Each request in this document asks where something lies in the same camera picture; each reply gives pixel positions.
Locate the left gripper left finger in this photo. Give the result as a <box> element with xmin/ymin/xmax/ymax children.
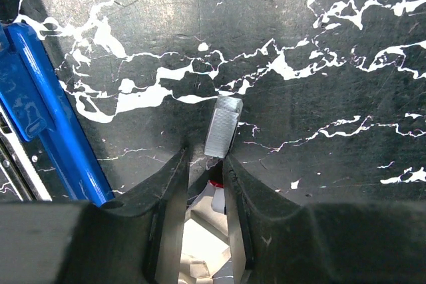
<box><xmin>1</xmin><ymin>149</ymin><xmax>190</xmax><ymax>283</ymax></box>

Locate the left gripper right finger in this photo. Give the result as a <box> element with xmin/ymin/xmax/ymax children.
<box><xmin>222</xmin><ymin>157</ymin><xmax>425</xmax><ymax>283</ymax></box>

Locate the red staple box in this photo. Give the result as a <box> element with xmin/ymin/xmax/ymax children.
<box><xmin>178</xmin><ymin>181</ymin><xmax>231</xmax><ymax>283</ymax></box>

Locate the staple strip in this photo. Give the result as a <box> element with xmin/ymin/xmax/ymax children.
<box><xmin>204</xmin><ymin>95</ymin><xmax>244</xmax><ymax>159</ymax></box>

